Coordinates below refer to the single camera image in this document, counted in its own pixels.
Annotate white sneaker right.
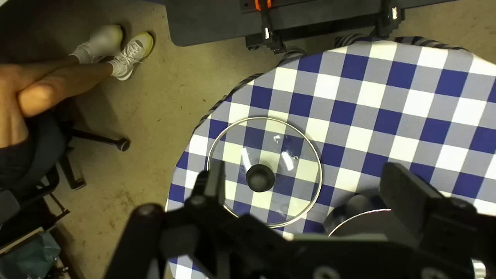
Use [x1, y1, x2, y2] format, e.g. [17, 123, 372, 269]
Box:
[110, 33, 155, 81]

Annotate metal cooking pot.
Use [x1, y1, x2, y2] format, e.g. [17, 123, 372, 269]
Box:
[324, 195, 394, 239]

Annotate glass lid with black knob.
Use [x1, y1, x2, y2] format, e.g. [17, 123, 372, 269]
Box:
[206, 117, 324, 229]

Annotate black equipment stand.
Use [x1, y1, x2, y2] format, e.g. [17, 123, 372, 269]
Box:
[165, 0, 453, 53]

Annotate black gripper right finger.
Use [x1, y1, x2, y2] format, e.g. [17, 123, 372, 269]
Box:
[330, 162, 496, 279]

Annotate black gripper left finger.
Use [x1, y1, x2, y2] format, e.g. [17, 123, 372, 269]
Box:
[106, 160, 290, 279]

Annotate teal bag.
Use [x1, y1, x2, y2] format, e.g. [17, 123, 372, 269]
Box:
[0, 233, 62, 279]

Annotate white sneaker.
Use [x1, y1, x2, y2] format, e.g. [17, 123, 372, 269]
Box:
[72, 26, 124, 64]
[110, 33, 155, 81]

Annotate black office chair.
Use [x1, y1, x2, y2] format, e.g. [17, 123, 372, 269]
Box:
[0, 112, 130, 247]

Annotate white sneaker left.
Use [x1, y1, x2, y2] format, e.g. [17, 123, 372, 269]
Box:
[72, 26, 124, 64]

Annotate person's bare legs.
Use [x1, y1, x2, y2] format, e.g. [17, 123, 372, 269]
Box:
[0, 57, 113, 148]

